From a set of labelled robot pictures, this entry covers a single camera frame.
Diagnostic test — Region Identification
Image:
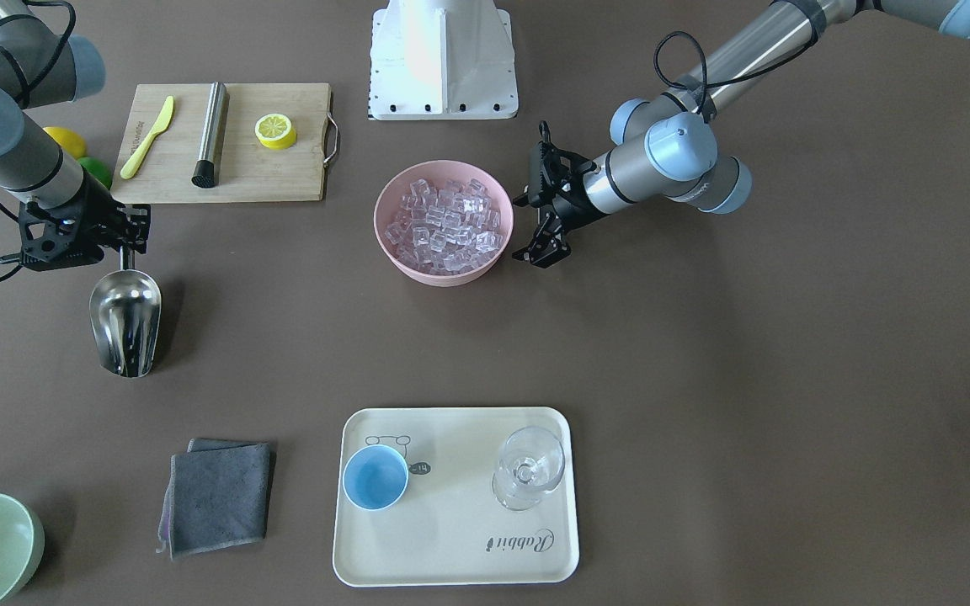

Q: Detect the steel muddler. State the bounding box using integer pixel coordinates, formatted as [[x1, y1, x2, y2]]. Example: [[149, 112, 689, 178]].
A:
[[191, 82, 230, 189]]

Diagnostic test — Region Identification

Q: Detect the blue cup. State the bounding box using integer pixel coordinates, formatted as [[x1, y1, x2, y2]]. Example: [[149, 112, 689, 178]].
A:
[[342, 444, 409, 511]]

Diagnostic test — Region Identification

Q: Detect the cream serving tray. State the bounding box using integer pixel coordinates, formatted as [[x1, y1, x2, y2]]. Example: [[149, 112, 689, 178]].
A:
[[332, 406, 580, 587]]

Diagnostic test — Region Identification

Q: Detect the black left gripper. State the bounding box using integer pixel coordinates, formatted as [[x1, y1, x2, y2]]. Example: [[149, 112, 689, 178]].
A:
[[512, 120, 606, 268]]

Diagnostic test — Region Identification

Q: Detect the half lemon slice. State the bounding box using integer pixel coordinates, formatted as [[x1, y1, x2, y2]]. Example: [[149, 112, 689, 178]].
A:
[[253, 114, 297, 150]]

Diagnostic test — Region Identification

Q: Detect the pile of clear ice cubes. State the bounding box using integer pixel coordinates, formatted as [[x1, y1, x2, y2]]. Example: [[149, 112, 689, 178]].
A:
[[380, 178, 502, 276]]

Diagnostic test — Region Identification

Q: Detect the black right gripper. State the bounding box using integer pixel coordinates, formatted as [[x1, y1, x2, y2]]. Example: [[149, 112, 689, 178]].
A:
[[19, 195, 151, 271]]

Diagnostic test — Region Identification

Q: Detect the green lime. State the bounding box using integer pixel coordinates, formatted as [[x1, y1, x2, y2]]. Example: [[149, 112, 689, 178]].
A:
[[77, 157, 113, 189]]

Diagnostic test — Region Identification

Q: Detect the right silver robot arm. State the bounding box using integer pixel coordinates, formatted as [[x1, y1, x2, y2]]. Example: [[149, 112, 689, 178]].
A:
[[0, 1, 151, 271]]

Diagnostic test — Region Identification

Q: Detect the white pedestal column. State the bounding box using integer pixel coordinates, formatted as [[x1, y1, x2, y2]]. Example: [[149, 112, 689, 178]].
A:
[[367, 1, 520, 120]]

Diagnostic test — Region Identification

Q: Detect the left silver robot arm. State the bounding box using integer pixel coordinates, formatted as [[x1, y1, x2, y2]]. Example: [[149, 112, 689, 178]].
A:
[[513, 1, 970, 268]]

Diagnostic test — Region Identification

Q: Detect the pink bowl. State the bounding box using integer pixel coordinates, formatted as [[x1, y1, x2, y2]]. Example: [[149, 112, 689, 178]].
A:
[[373, 160, 514, 286]]

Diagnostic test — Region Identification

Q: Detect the grey folded cloth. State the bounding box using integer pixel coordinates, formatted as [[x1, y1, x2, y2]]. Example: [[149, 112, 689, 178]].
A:
[[157, 438, 274, 560]]

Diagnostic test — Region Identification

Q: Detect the yellow lemon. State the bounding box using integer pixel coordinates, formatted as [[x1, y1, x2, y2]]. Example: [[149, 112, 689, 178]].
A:
[[43, 126, 88, 160]]

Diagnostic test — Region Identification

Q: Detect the bamboo cutting board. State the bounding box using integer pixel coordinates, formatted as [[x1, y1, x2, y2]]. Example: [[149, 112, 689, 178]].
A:
[[111, 83, 333, 205]]

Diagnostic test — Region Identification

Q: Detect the yellow plastic knife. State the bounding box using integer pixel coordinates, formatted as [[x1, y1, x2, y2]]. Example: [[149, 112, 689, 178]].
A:
[[120, 96, 176, 179]]

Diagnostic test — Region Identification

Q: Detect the clear wine glass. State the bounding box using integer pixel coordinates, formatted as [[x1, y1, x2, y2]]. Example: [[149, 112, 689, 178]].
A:
[[492, 426, 567, 511]]

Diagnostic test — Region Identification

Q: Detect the silver metal ice scoop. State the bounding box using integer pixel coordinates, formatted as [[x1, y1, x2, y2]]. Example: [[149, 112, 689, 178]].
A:
[[89, 246, 162, 377]]

